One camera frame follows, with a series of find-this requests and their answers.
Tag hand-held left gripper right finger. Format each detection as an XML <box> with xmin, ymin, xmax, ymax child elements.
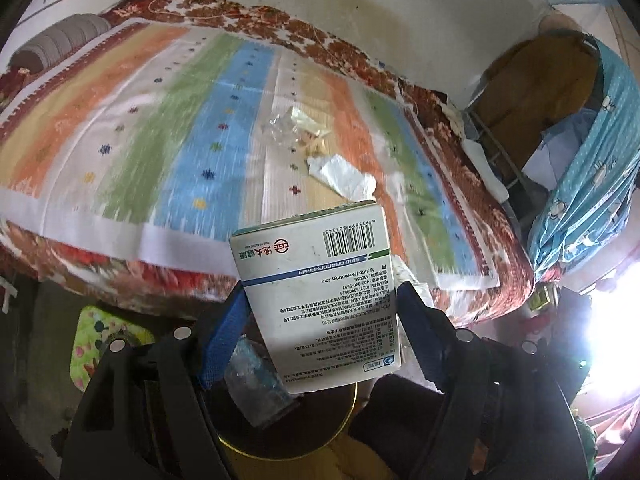
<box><xmin>396</xmin><ymin>281</ymin><xmax>582</xmax><ymax>480</ymax></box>

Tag white medicine box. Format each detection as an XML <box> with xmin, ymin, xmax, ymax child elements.
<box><xmin>229</xmin><ymin>200</ymin><xmax>404</xmax><ymax>390</ymax></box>

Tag blue printed cloth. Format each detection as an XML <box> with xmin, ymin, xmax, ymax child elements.
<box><xmin>527</xmin><ymin>34</ymin><xmax>640</xmax><ymax>283</ymax></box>

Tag grey ribbed pillow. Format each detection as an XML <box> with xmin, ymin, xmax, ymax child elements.
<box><xmin>10</xmin><ymin>12</ymin><xmax>113</xmax><ymax>71</ymax></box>

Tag white folded cloth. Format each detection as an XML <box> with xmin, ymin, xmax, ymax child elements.
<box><xmin>459</xmin><ymin>137</ymin><xmax>512</xmax><ymax>202</ymax></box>

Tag yellowish wrapper scraps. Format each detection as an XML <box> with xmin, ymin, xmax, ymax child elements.
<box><xmin>292</xmin><ymin>112</ymin><xmax>333</xmax><ymax>157</ymax></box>

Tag brown hanging garment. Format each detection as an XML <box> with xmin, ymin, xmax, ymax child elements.
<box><xmin>472</xmin><ymin>35</ymin><xmax>601</xmax><ymax>171</ymax></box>

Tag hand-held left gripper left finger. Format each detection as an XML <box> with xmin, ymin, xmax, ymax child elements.
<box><xmin>60</xmin><ymin>286</ymin><xmax>250</xmax><ymax>480</ymax></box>

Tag small green box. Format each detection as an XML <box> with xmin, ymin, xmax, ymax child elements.
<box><xmin>531</xmin><ymin>284</ymin><xmax>554</xmax><ymax>312</ymax></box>

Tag crumpled white paper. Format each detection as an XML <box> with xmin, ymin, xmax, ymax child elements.
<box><xmin>306</xmin><ymin>154</ymin><xmax>378</xmax><ymax>198</ymax></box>

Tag striped colourful mat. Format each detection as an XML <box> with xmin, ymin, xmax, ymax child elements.
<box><xmin>0</xmin><ymin>17</ymin><xmax>503</xmax><ymax>291</ymax></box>

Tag blue clear plastic packet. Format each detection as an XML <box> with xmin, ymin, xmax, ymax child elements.
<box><xmin>223</xmin><ymin>336</ymin><xmax>302</xmax><ymax>430</ymax></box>

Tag clear plastic wrap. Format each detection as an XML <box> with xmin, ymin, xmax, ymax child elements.
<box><xmin>261</xmin><ymin>106</ymin><xmax>303</xmax><ymax>142</ymax></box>

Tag gold tin can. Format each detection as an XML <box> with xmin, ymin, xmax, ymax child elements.
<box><xmin>209</xmin><ymin>377</ymin><xmax>359</xmax><ymax>466</ymax></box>

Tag metal rack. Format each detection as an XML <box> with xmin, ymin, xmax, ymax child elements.
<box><xmin>465</xmin><ymin>105</ymin><xmax>533</xmax><ymax>223</ymax></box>

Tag red floral blanket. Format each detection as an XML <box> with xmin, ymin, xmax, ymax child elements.
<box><xmin>0</xmin><ymin>0</ymin><xmax>536</xmax><ymax>326</ymax></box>

